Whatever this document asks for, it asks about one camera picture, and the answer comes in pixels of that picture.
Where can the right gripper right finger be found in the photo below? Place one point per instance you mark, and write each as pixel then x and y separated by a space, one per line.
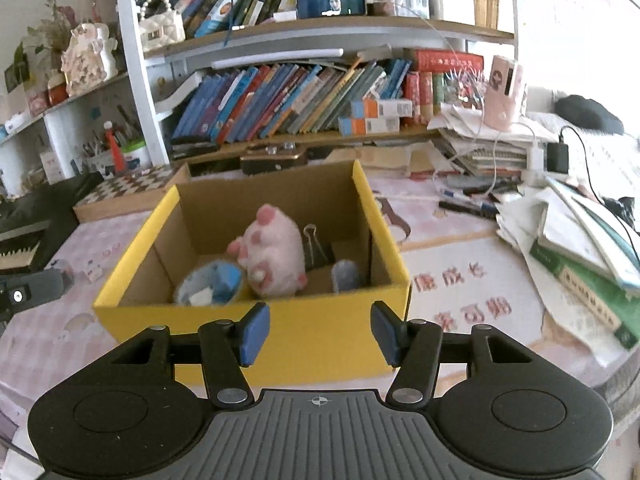
pixel 412 348

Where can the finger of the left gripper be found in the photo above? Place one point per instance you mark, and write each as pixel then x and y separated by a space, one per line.
pixel 22 292

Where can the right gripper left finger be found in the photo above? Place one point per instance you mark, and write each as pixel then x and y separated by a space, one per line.
pixel 226 348

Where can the black power adapter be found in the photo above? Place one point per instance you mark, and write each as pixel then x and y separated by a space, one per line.
pixel 557 158

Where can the pink card box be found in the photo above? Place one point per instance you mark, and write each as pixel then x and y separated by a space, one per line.
pixel 505 93

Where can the brown wooden case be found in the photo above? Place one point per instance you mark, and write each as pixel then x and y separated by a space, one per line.
pixel 259 159

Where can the blue tissue packet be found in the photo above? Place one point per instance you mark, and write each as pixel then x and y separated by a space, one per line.
pixel 345 276

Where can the yellow tape roll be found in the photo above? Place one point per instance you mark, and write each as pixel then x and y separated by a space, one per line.
pixel 213 284

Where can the wooden chessboard box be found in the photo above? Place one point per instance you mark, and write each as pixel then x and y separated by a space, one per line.
pixel 130 194

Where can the white pearl handbag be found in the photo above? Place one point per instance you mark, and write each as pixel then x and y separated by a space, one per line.
pixel 160 25

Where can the orange white boxes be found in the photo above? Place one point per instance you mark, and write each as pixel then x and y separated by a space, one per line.
pixel 371 116

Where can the black binder clip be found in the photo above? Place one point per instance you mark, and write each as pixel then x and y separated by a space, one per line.
pixel 317 255

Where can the white bookshelf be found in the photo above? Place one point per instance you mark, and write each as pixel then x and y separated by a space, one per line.
pixel 151 77

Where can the yellow cardboard box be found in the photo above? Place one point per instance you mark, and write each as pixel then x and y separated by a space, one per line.
pixel 316 336

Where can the row of leaning books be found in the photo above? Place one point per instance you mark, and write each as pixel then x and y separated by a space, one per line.
pixel 259 101

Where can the pile of papers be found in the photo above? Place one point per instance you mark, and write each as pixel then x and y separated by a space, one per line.
pixel 583 259

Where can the green lid white jar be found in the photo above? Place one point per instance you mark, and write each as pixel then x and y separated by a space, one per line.
pixel 137 156

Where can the floral decorated house box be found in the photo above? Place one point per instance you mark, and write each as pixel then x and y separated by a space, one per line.
pixel 89 59

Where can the phone on shelf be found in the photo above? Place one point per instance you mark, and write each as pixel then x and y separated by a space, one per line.
pixel 329 8

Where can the red tassel ornament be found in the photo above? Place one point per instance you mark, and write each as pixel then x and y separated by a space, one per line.
pixel 118 158

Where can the pink plush pig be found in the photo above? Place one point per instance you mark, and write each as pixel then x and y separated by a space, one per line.
pixel 271 253

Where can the black Yamaha keyboard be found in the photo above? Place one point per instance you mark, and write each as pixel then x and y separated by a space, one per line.
pixel 35 226

